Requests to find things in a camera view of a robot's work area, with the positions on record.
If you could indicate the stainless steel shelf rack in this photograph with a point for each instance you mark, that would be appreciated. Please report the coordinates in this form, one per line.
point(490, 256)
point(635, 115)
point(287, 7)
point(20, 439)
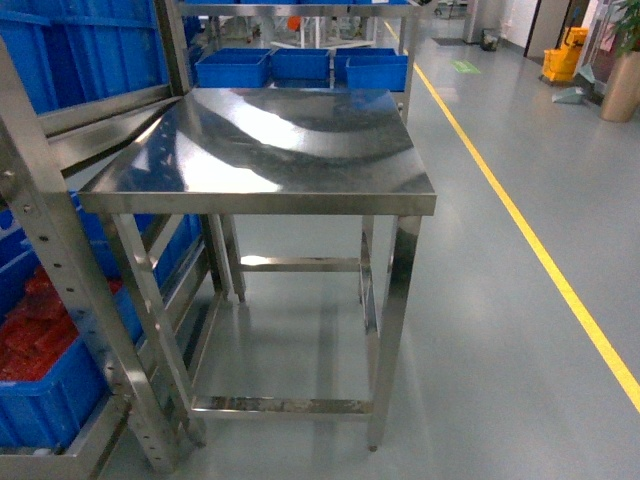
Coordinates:
point(148, 384)

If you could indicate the blue bin with red parts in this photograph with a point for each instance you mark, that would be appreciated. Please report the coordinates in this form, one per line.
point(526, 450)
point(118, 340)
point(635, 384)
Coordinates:
point(50, 383)

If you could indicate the stainless steel side table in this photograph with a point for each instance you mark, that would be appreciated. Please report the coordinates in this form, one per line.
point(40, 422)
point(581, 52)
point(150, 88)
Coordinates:
point(219, 153)

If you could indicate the yellow mop bucket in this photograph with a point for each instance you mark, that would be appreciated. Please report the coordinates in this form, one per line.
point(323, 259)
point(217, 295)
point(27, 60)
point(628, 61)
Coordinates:
point(560, 64)

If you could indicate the potted plant in gold planter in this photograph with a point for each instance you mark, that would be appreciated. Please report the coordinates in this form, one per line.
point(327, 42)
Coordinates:
point(621, 99)

